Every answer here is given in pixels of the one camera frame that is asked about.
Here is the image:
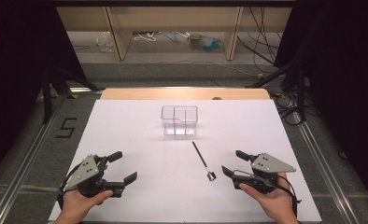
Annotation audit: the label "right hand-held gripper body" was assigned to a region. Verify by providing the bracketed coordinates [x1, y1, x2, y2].
[233, 152, 297, 194]

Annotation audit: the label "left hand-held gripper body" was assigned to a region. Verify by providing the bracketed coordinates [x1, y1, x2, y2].
[64, 154, 124, 198]

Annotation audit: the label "thin black brush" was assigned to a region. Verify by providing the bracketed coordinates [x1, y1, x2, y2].
[191, 141, 218, 182]

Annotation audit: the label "clear plastic compartment container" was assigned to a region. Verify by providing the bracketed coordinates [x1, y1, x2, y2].
[160, 105, 199, 137]

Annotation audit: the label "person's left hand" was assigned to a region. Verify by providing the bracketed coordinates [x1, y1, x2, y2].
[54, 189, 114, 224]

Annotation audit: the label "person's right hand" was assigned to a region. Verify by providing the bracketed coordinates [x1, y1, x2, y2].
[239, 173, 298, 224]

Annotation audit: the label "white table sheet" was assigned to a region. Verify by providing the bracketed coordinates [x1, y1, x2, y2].
[49, 99, 323, 223]

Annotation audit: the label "black metal stand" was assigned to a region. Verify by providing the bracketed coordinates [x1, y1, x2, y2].
[245, 57, 308, 123]
[41, 64, 106, 125]

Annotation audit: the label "wooden table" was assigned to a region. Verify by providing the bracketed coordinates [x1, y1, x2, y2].
[100, 87, 271, 101]

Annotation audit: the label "clear plastic bag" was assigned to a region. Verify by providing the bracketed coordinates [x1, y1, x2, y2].
[95, 31, 115, 53]

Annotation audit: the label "black curtain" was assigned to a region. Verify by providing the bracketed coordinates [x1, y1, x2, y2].
[274, 0, 368, 214]
[0, 0, 88, 185]

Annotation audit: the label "colourful plastic packet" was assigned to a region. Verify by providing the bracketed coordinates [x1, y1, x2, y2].
[187, 32, 226, 53]

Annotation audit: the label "wooden shelf unit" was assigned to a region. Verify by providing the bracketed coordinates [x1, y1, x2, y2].
[56, 6, 293, 62]

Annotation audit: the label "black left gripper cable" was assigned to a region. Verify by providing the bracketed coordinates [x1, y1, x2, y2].
[56, 163, 82, 210]

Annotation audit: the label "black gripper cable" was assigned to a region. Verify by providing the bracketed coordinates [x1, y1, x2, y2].
[276, 175, 302, 218]
[56, 163, 82, 210]

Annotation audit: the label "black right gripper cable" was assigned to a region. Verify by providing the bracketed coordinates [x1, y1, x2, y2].
[276, 175, 302, 218]

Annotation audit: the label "metal floor rail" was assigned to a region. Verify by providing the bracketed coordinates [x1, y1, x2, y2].
[291, 111, 362, 224]
[0, 92, 68, 224]

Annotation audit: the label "black floor cables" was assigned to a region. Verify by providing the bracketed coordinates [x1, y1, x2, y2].
[270, 91, 306, 127]

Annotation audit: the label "hanging black cables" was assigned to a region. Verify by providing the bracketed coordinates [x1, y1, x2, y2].
[236, 6, 283, 75]

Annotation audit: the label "white coiled cable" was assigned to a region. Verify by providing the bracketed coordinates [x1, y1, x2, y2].
[132, 31, 162, 43]

